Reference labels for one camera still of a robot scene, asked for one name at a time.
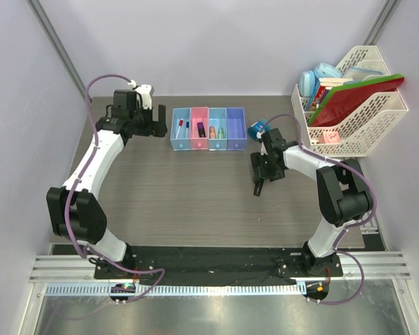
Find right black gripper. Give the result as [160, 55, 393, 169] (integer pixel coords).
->
[251, 151, 285, 184]

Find green capped black highlighter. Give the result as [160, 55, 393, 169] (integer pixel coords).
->
[253, 180, 264, 197]

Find light blue drawer box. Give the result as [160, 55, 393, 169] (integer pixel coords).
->
[208, 107, 228, 151]
[170, 107, 191, 151]

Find red whiteboard marker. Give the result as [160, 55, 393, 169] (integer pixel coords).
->
[175, 119, 184, 139]

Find blue round tape dispenser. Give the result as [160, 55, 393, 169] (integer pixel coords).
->
[247, 119, 270, 142]

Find pink plastic drawer box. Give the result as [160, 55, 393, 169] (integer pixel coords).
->
[190, 107, 209, 150]

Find purple capped black highlighter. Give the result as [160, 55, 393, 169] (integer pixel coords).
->
[197, 122, 206, 138]

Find purple plastic drawer box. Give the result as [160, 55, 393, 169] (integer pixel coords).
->
[226, 107, 248, 151]

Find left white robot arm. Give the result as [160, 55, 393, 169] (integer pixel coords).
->
[46, 84, 166, 278]

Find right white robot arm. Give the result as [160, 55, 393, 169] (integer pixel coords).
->
[170, 107, 375, 276]

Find pink eraser box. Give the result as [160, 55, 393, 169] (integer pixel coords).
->
[318, 131, 341, 144]

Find blue headphones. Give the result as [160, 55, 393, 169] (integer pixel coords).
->
[298, 63, 342, 98]

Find stack of books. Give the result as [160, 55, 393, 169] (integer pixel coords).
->
[304, 77, 353, 112]

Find green plastic folder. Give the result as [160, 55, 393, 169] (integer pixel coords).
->
[306, 73, 404, 126]

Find white mesh file organizer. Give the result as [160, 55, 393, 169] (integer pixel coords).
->
[291, 45, 408, 158]

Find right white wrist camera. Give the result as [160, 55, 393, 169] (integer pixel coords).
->
[256, 131, 267, 156]

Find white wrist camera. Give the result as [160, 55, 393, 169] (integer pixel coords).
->
[256, 131, 267, 156]
[128, 80, 154, 110]

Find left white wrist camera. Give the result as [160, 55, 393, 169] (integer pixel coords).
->
[128, 80, 154, 110]

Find white slotted cable duct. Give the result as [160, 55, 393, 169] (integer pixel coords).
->
[45, 282, 307, 297]

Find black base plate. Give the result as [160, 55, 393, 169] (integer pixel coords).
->
[52, 244, 343, 280]

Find aluminium rail frame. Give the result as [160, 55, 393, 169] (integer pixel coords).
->
[29, 209, 416, 335]

